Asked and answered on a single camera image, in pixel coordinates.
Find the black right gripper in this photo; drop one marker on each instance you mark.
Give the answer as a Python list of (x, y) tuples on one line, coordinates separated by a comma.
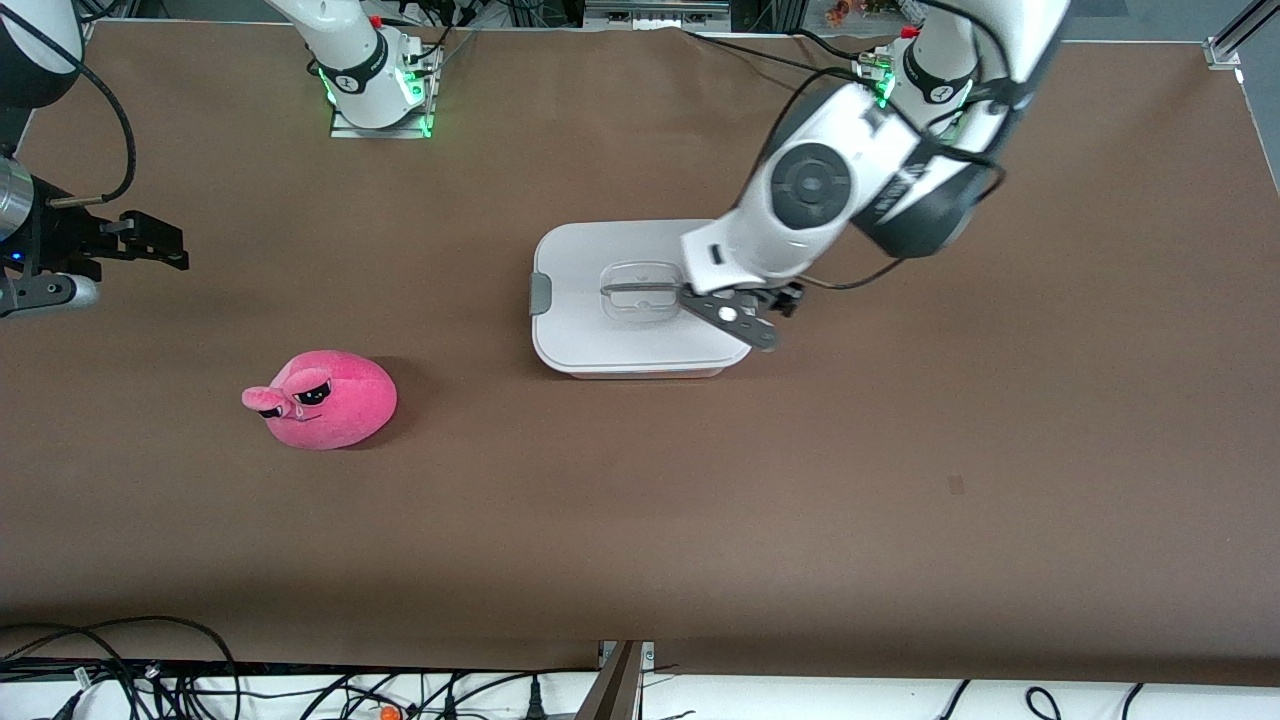
[(62, 243)]

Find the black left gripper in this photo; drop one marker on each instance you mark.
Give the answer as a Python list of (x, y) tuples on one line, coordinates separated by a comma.
[(783, 298)]

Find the white box lid grey latches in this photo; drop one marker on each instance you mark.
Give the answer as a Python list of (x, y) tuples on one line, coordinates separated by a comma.
[(600, 340)]

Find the pink plush toy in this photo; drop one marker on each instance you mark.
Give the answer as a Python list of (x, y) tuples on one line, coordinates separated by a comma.
[(350, 410)]

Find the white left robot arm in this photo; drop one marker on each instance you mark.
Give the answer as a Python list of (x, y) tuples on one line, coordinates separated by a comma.
[(810, 180)]

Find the pink plastic box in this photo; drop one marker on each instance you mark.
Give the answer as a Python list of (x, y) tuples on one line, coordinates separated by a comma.
[(640, 374)]

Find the brown table mat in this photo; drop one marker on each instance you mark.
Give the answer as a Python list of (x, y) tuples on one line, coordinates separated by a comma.
[(640, 520)]

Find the small colourful figurine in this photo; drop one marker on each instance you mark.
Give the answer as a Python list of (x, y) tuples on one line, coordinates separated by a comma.
[(840, 12)]

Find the aluminium corner profile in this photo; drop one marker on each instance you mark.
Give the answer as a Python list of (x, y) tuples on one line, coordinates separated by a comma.
[(1222, 50)]

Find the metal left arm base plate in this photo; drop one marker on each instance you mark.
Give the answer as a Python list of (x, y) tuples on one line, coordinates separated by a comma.
[(870, 140)]

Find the metal corner bracket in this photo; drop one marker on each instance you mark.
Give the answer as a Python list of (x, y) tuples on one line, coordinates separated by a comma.
[(90, 32)]

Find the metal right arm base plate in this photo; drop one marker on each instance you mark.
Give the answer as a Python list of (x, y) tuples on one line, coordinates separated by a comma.
[(385, 132)]

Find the aluminium profile post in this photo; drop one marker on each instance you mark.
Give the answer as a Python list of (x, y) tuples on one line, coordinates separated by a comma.
[(615, 690)]

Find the black edge rail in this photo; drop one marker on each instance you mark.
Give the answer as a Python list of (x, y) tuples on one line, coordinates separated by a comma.
[(300, 670)]

